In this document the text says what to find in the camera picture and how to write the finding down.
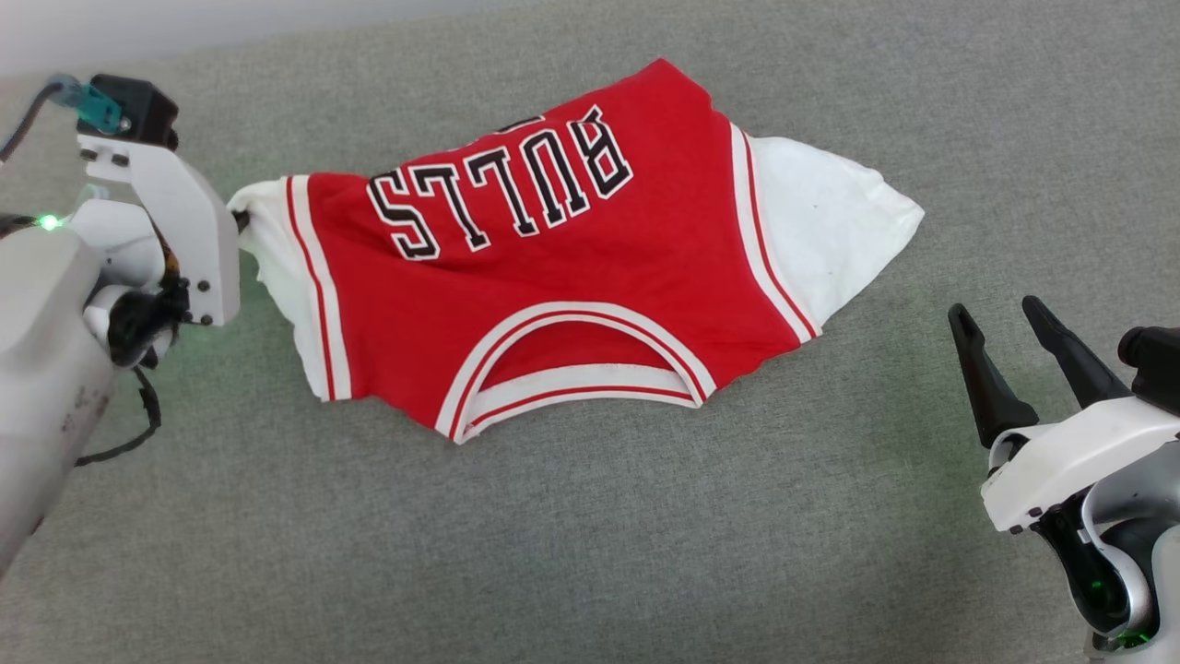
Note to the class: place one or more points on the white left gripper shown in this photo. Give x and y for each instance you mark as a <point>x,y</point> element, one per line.
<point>198,240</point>

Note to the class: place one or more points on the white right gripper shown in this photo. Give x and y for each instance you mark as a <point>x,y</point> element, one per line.
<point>1069,461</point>

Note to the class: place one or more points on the red white Bulls jersey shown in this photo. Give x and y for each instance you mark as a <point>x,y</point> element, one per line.
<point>572,277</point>

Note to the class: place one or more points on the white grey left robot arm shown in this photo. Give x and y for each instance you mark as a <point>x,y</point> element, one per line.
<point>46,369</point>

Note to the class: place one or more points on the grey fabric sofa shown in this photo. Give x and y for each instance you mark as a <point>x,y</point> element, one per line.
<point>590,553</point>

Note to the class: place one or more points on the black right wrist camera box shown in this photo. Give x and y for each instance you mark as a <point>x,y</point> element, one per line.
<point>1157,369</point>

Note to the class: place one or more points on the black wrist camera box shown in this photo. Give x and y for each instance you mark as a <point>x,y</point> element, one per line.
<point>138,109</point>
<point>1157,369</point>

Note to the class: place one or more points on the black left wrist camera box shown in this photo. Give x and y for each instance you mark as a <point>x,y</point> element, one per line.
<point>138,109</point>

